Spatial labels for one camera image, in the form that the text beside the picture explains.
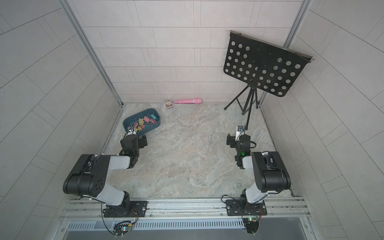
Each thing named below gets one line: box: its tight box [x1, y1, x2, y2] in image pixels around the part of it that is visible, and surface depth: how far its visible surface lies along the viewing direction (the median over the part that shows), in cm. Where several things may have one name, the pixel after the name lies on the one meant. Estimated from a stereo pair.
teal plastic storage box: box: [123, 108, 161, 134], surface depth 105 cm
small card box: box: [163, 99, 174, 109], surface depth 118 cm
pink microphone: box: [174, 98, 203, 104], surface depth 118 cm
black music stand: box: [223, 30, 315, 130], surface depth 79 cm
